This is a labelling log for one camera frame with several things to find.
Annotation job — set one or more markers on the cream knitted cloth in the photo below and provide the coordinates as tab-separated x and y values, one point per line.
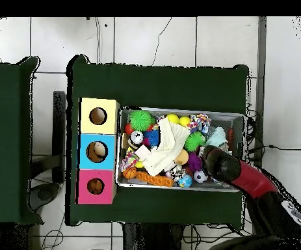
165	148

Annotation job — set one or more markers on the light blue cloth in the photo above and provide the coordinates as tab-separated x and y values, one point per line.
217	136

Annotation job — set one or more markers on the tan plush toy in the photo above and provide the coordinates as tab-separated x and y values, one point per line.
95	186

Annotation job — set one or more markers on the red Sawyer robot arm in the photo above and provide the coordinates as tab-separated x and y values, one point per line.
254	179

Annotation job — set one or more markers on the wooden box with three holes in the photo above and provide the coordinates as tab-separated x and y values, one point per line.
107	156

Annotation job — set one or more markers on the clear mesh bin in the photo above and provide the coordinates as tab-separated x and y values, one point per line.
233	119

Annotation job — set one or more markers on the silver drink can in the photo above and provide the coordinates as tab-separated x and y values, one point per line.
136	137

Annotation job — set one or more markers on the yellow ball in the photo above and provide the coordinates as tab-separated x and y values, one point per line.
172	118

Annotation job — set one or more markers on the orange plastic block tray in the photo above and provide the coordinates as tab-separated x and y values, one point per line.
154	179

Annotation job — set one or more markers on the green spiky toy with eyes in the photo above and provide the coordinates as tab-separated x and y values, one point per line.
195	140

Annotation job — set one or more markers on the purple bumpy ball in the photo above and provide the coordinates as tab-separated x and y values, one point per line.
193	162

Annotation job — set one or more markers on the colourful patterned cloth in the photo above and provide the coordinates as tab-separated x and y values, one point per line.
199	121

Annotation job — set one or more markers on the dark green table cloth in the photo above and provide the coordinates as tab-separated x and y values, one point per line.
12	156
152	86

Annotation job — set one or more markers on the small globe ball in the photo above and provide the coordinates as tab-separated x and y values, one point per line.
185	181

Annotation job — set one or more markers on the small soccer ball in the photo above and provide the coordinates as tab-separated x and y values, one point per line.
200	176

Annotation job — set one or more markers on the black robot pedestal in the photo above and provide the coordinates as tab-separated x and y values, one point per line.
152	239

